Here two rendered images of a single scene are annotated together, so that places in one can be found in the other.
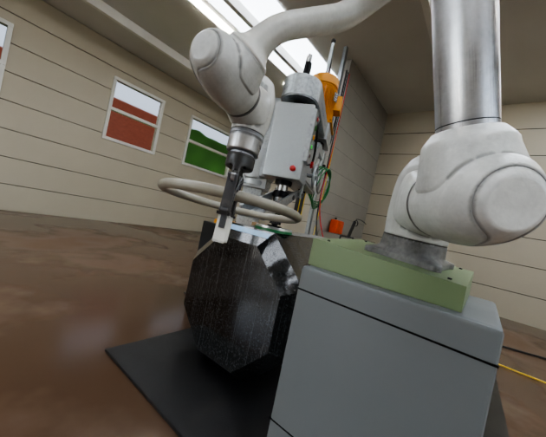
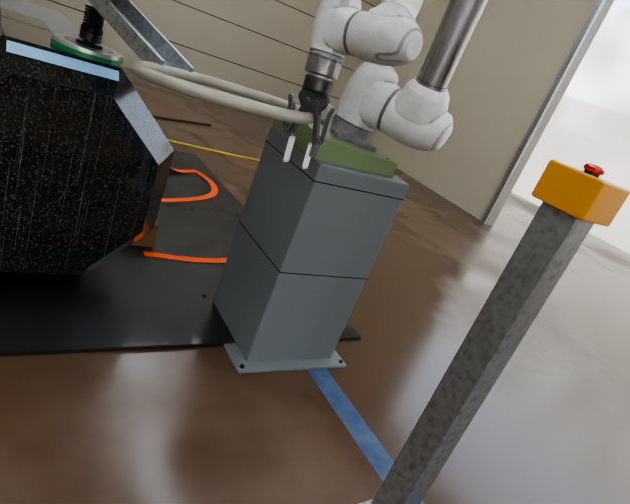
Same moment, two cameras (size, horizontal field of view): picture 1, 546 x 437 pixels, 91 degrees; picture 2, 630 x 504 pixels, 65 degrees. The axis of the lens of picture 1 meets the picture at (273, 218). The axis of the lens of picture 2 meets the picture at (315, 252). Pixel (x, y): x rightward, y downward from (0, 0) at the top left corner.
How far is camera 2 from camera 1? 1.42 m
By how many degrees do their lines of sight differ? 78
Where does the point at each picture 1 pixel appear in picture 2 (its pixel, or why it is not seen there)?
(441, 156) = (429, 108)
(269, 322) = (142, 198)
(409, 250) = (363, 137)
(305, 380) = (312, 239)
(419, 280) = (380, 163)
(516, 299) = not seen: hidden behind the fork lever
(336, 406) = (330, 244)
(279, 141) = not seen: outside the picture
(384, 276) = (364, 163)
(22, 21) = not seen: outside the picture
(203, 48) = (414, 51)
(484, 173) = (445, 127)
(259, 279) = (121, 147)
